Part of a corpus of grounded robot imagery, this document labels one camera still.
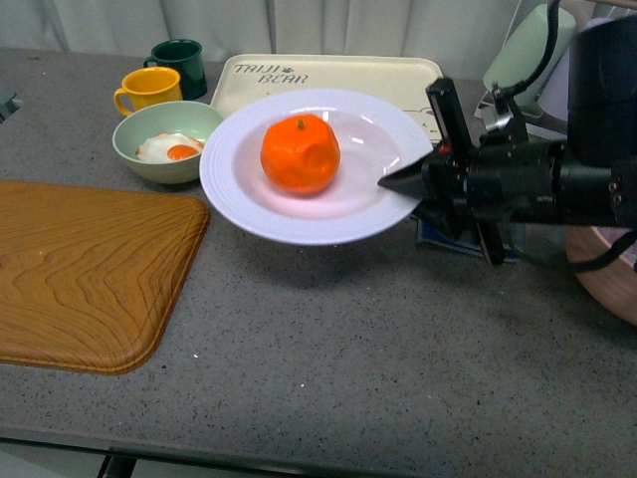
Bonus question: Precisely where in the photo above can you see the grey blue folded cloth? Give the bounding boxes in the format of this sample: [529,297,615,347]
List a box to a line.
[415,218,522,264]

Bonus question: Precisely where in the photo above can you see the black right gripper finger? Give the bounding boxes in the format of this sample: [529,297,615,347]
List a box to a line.
[377,157,433,199]
[413,201,463,240]

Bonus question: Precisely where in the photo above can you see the pink bowl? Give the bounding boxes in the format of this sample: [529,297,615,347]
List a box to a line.
[564,226,637,325]

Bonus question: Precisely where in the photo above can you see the white curtain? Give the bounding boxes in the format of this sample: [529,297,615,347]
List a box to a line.
[1,0,546,79]

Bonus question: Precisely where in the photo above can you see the light green bowl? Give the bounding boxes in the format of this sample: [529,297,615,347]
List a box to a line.
[112,101,223,184]

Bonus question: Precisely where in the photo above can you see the purple plastic cup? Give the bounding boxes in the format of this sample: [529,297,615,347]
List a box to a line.
[538,18,613,123]

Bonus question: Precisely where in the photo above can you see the fake fried egg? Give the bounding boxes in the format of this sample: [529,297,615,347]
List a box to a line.
[135,132,204,163]

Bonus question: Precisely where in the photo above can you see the light green plastic cup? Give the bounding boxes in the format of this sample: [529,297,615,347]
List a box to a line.
[483,5,576,107]

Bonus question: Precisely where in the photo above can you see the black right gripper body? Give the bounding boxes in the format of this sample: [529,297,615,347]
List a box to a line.
[421,78,562,265]

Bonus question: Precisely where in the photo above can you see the white round plate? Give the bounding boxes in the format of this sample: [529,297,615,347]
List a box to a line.
[200,89,433,246]

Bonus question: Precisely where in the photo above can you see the clear acrylic cup rack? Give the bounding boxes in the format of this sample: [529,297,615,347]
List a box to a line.
[475,82,566,139]

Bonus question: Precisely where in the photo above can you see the orange mandarin fruit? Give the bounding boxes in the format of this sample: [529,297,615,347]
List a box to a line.
[260,115,340,196]

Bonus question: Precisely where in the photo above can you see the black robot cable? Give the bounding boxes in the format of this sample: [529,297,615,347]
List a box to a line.
[492,0,563,99]

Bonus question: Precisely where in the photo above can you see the cream bear serving tray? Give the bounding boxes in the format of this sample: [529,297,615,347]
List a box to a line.
[211,54,442,143]

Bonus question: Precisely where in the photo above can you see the wooden cutting board tray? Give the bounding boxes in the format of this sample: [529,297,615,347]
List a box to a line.
[1,179,210,374]

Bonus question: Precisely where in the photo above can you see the yellow mug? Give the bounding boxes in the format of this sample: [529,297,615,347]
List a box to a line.
[112,67,182,117]

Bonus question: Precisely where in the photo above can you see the dark green mug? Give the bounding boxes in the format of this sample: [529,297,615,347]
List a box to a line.
[143,39,207,101]

